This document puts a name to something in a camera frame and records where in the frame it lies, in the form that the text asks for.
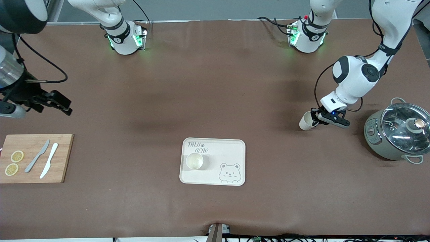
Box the glass pot lid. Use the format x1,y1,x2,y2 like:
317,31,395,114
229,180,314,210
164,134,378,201
381,103,430,156

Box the wooden cutting board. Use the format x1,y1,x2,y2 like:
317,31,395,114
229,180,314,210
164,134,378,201
0,134,74,184

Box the black left arm base cable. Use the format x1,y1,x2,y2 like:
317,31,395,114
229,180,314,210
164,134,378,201
257,16,290,35

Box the grey plastic knife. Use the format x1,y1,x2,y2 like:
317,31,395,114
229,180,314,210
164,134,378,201
25,139,50,173

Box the aluminium frame rails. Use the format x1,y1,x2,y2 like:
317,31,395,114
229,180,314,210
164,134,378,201
45,0,64,24

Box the white plastic cup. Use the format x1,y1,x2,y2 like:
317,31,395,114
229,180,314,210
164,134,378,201
186,152,204,170
299,111,319,131

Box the beige bear print tray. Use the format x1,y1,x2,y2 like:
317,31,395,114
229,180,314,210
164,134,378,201
179,137,246,186

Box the right arm base connector bracket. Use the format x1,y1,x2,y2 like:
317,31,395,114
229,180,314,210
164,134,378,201
134,30,147,51

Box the black right arm base cable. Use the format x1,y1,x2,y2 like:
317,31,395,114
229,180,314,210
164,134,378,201
131,0,152,24

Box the grey-green electric cooking pot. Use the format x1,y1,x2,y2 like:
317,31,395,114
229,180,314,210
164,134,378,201
364,97,430,165

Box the left arm base connector bracket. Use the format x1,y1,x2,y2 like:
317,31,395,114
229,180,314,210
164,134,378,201
287,23,300,46

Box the white plastic knife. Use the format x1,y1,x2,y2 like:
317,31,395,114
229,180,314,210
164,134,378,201
40,143,59,179

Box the black arm base cable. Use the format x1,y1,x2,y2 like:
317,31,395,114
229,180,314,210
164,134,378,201
131,0,152,24
257,16,290,35

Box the camera mount post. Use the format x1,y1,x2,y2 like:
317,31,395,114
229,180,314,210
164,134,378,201
206,223,231,242

